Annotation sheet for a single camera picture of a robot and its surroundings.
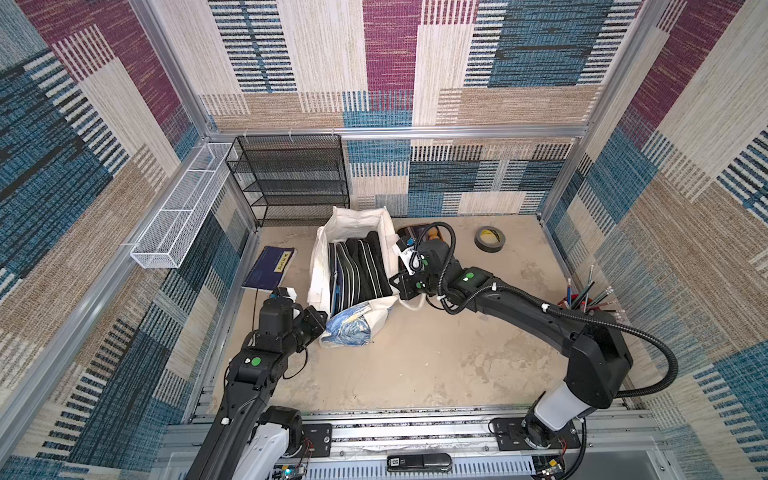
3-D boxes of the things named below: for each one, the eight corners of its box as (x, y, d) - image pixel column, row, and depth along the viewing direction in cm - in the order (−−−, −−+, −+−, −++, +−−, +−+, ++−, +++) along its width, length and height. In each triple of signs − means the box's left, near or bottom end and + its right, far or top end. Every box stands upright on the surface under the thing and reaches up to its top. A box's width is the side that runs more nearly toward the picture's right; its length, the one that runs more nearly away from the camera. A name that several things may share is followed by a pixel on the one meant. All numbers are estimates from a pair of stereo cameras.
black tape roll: (477, 252, 112) (478, 248, 111) (471, 230, 120) (473, 226, 118) (507, 252, 112) (509, 248, 111) (500, 230, 119) (501, 226, 118)
